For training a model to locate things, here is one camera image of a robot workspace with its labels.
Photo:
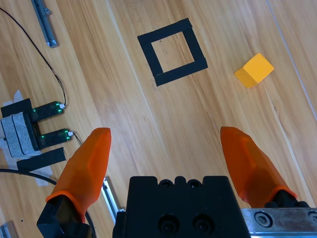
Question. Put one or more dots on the black tape strip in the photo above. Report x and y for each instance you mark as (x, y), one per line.
(15, 107)
(39, 160)

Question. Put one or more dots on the grey usb hub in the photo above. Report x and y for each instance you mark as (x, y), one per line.
(17, 134)

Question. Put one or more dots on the aluminium rail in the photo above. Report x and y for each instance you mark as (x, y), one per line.
(44, 22)
(111, 198)
(5, 230)

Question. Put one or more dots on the yellow cube block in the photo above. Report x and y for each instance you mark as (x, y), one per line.
(257, 67)

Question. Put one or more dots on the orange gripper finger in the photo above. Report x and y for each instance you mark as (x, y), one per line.
(250, 168)
(84, 171)

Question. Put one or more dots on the black usb dongle green leds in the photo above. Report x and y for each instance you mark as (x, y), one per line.
(53, 138)
(47, 110)

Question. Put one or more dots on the black tape square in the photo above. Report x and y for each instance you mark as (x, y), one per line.
(146, 49)

